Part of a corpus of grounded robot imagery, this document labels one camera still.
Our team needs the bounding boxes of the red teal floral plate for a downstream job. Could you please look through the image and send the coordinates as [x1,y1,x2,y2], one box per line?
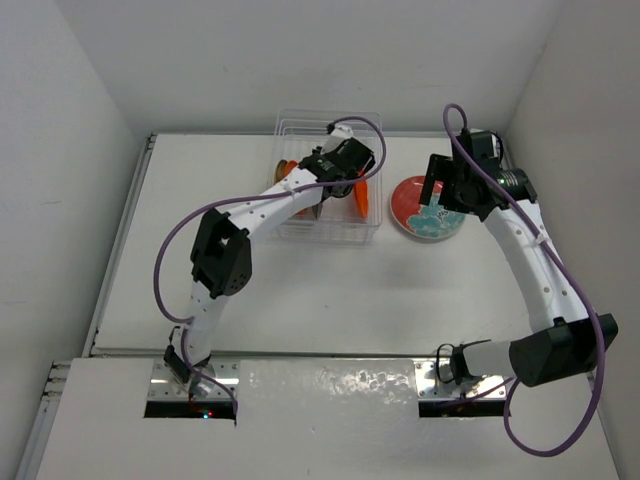
[389,176,465,242]

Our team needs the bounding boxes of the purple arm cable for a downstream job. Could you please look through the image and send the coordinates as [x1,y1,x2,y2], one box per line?
[153,116,389,416]
[443,103,609,458]

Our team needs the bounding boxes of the yellow brown plate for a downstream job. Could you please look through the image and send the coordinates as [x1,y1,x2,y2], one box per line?
[274,159,298,183]

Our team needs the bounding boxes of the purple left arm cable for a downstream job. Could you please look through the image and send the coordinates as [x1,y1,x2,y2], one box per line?
[153,116,389,416]

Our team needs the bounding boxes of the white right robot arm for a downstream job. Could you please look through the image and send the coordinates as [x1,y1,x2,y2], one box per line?
[419,129,598,387]

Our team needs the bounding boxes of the orange plate right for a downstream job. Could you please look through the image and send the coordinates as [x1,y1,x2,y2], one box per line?
[353,180,369,219]

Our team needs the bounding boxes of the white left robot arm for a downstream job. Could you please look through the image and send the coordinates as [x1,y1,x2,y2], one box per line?
[153,123,376,385]

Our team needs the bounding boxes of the white wire dish rack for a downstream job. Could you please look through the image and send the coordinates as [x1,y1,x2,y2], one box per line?
[272,108,384,244]

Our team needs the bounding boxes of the orange plate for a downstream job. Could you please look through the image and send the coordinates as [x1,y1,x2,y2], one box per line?
[287,159,307,217]
[353,180,369,219]

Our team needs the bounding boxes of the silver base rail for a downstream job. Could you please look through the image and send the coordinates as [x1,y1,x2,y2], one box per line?
[46,354,507,409]

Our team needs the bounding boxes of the dark teal plate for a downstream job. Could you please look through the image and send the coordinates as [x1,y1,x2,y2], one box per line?
[307,145,329,221]

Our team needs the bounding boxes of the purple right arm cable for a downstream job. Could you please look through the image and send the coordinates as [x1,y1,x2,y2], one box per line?
[443,103,609,458]

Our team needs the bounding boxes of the orange plate left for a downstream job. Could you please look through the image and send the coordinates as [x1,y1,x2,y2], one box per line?
[287,159,307,217]

